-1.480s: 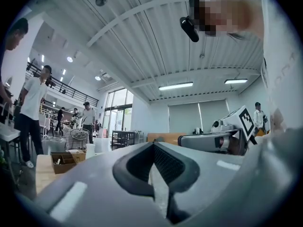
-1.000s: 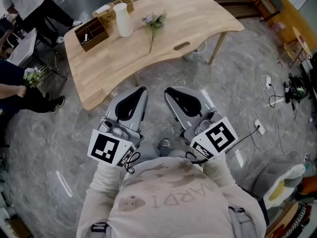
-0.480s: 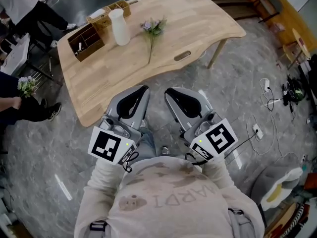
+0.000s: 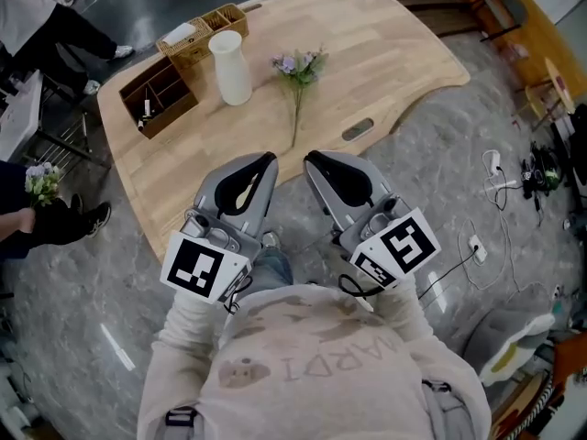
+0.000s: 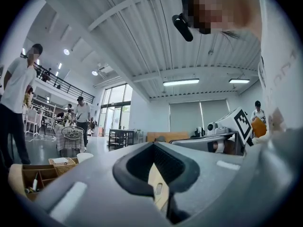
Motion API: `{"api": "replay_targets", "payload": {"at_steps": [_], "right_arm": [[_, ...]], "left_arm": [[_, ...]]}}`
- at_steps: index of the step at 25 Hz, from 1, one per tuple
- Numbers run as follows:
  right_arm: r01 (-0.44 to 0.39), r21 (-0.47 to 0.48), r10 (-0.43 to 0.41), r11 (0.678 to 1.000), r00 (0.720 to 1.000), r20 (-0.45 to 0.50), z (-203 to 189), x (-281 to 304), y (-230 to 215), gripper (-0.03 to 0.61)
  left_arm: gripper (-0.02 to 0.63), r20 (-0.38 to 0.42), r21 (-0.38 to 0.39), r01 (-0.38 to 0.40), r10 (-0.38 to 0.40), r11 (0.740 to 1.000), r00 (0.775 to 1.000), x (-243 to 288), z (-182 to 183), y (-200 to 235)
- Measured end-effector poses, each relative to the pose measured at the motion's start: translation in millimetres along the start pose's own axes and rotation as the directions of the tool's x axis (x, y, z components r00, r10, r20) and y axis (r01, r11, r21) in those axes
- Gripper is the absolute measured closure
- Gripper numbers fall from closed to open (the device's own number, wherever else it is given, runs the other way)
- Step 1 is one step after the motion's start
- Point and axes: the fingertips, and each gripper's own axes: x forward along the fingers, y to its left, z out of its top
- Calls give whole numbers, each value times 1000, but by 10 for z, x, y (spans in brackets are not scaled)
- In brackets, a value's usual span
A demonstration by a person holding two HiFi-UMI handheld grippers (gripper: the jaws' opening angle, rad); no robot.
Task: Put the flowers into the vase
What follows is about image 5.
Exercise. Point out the black balcony railing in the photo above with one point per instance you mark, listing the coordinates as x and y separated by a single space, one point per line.
64 84

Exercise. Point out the ceiling air conditioner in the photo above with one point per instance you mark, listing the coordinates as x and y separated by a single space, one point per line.
105 70

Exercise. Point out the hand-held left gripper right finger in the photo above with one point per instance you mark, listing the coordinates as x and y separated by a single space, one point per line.
180 167

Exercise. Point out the black low table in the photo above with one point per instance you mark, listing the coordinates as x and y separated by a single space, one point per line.
120 136

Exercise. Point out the black head-mounted camera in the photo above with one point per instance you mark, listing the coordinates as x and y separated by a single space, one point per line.
183 27

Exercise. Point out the wicker basket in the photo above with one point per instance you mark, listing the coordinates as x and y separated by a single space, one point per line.
64 165

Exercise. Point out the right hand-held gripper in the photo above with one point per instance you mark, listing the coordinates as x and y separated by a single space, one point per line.
242 124

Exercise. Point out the long ceiling light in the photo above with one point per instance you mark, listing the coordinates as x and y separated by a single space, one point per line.
239 81
181 82

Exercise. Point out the white chair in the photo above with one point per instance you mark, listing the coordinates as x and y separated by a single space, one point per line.
32 120

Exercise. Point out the orange box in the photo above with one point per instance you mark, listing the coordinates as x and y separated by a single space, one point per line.
258 128

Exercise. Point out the white paper cup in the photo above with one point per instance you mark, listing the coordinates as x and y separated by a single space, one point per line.
84 157

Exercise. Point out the wooden cabinet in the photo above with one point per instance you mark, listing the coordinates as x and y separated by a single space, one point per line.
170 136

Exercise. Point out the round ceiling light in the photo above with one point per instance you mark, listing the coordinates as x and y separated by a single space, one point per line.
94 73
66 52

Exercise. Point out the grey window blinds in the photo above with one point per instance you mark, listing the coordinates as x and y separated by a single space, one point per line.
187 117

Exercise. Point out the glass entrance door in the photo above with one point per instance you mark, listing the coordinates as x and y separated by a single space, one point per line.
116 110

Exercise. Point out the checkered cloth table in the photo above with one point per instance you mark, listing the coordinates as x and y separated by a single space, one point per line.
59 138

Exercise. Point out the person's head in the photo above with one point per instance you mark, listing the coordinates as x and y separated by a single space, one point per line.
220 6

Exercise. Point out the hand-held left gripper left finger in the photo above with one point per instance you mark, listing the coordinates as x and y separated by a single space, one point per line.
132 174

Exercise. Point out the wooden organizer box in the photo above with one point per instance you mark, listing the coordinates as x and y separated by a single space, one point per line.
35 176

